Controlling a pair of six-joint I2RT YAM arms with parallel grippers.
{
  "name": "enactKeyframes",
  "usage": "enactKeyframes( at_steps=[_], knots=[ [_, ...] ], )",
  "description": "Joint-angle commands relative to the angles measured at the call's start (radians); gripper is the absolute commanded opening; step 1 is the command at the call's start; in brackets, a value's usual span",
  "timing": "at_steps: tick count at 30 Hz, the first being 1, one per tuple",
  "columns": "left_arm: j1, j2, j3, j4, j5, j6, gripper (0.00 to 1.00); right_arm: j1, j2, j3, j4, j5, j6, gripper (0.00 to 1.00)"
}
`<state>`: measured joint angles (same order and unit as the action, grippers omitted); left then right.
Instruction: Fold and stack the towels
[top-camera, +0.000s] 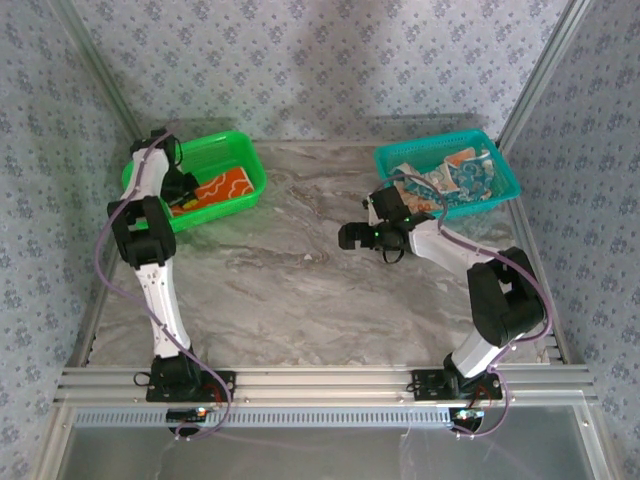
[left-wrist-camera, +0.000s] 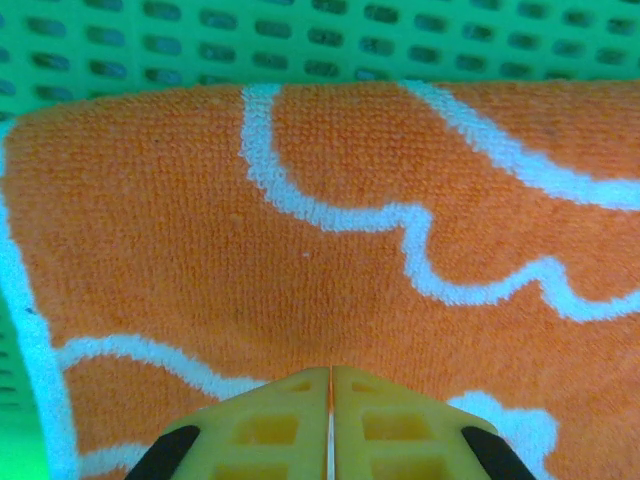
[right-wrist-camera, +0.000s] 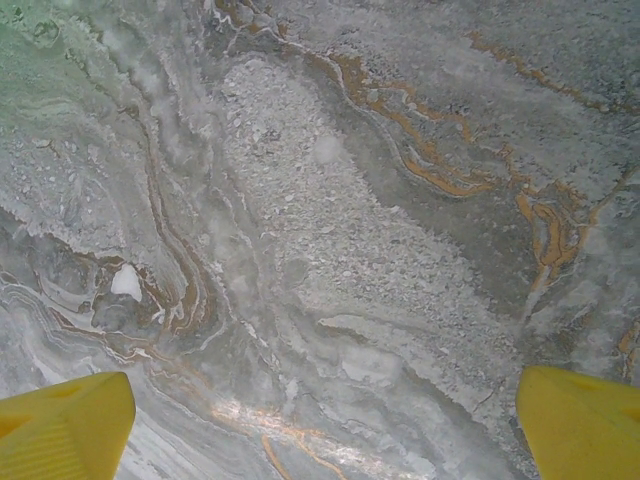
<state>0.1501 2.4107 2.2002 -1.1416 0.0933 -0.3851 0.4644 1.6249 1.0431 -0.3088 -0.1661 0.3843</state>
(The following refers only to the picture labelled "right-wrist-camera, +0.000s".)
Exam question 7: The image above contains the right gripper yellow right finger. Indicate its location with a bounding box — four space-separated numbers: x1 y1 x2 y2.
515 365 640 480

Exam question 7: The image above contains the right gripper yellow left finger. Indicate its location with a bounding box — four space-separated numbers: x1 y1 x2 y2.
0 372 136 480

